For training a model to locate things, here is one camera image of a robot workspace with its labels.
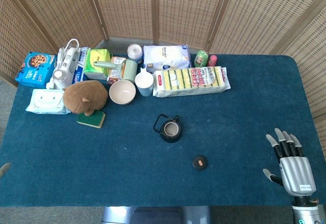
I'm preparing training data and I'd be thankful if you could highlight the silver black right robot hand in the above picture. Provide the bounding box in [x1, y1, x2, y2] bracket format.
[262, 128, 317, 197]

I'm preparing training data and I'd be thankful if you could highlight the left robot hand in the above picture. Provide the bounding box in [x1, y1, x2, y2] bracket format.
[0, 162, 12, 178]

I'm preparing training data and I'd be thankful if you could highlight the black teapot lid orange knob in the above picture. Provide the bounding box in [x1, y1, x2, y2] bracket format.
[192, 155, 207, 171]

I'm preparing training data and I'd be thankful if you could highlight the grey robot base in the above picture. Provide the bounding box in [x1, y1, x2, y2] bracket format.
[101, 206, 212, 224]

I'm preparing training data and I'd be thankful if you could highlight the black teapot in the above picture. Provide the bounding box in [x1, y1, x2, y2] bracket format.
[153, 114, 182, 144]

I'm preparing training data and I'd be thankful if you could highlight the wet wipes pack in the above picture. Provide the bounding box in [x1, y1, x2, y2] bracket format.
[25, 89, 71, 115]

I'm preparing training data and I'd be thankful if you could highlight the green yellow sponge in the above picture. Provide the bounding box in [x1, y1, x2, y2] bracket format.
[76, 110, 106, 129]

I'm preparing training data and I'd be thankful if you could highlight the blue cookie box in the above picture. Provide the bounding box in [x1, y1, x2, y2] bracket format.
[15, 51, 57, 88]

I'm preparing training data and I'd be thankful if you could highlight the brown capybara plush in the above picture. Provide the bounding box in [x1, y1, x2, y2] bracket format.
[62, 80, 109, 117]

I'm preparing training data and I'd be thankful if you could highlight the blue table cloth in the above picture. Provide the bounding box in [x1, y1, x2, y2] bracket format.
[0, 53, 326, 208]

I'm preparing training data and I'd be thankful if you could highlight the blue white carton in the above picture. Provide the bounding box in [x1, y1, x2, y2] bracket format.
[72, 47, 90, 85]

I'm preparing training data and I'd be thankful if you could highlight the yellow sponge multipack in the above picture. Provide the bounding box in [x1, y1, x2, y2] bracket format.
[153, 66, 231, 98]

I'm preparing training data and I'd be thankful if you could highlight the beige bowl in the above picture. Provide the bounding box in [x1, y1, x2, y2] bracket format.
[109, 79, 137, 106]

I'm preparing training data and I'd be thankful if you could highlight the orange snack box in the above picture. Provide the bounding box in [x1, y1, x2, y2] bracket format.
[106, 57, 127, 86]

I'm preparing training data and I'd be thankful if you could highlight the green tissue box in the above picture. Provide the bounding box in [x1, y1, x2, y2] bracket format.
[83, 48, 112, 80]

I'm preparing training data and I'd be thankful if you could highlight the green haired doll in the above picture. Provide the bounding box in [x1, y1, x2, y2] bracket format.
[194, 50, 209, 68]

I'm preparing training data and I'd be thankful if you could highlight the light blue cup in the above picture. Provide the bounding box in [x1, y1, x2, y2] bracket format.
[134, 68, 154, 97]

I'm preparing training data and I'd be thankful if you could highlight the white plastic bag pack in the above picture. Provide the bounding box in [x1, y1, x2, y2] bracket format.
[143, 44, 192, 74]

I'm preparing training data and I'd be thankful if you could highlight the white jar blue label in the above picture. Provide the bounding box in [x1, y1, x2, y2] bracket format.
[127, 43, 144, 65]

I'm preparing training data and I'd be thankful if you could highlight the wicker folding screen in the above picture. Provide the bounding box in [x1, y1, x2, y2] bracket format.
[0, 0, 326, 148]

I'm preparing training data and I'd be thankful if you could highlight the green mug with long handle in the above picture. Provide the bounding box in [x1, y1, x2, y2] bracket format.
[93, 59, 138, 83]

